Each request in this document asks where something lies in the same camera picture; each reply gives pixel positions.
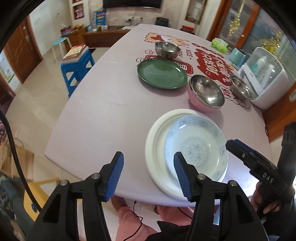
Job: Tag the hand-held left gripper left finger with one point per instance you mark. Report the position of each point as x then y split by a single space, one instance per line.
114 176

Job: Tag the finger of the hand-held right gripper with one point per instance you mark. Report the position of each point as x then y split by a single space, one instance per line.
248 149
238 151

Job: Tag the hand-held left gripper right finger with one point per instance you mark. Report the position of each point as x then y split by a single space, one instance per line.
182 176

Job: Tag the blue patterned white plate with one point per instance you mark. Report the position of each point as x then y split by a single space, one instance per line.
196 143

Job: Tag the small steel bowl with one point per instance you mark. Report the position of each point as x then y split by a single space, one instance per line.
241 87

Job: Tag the pink steel bowl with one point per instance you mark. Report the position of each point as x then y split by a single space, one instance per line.
205 90

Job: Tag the green plate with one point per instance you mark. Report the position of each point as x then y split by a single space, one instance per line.
161 73

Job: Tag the person's right hand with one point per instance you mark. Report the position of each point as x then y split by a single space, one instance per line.
254 197

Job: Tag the person's pink pants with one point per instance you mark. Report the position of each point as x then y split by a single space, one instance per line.
129 222

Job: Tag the black cloth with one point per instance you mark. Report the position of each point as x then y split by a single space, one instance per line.
173 231

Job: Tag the white sterilizer cabinet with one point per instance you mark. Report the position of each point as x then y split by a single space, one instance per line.
275 88

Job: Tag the yellow plastic stool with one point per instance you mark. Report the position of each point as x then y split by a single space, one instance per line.
41 192

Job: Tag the cardboard box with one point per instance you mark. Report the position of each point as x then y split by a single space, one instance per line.
23 162

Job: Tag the green tissue box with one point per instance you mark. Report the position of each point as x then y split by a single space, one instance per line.
219 44

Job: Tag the gold hanging ornament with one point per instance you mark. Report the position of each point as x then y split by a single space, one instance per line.
271 41
235 20

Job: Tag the blue plastic stool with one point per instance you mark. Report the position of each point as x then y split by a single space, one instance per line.
78 67

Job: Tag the deep steel bowl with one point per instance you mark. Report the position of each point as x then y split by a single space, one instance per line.
167 48

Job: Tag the wooden glass sliding door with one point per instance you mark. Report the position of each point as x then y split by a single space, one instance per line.
254 23

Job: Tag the stack of books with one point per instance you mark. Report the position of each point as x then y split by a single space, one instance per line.
75 52

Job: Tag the red box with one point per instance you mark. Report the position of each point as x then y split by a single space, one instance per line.
187 29

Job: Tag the wooden television cabinet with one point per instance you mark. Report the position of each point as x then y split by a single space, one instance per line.
104 37

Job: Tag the round blue white stool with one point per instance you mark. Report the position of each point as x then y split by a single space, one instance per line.
59 42

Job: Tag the white set-top box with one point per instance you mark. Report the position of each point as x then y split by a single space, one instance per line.
128 27

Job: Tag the black air fryer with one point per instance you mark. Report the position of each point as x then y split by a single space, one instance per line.
163 21

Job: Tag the pink tissue pack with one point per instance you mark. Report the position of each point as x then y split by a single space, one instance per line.
66 31

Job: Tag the blue poster box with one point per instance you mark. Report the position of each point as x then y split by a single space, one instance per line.
100 18

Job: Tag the black television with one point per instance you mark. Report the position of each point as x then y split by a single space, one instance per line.
131 3

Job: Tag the wall map poster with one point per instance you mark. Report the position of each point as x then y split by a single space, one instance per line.
7 67

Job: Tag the white wall outlet strip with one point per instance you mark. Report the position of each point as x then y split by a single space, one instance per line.
133 17

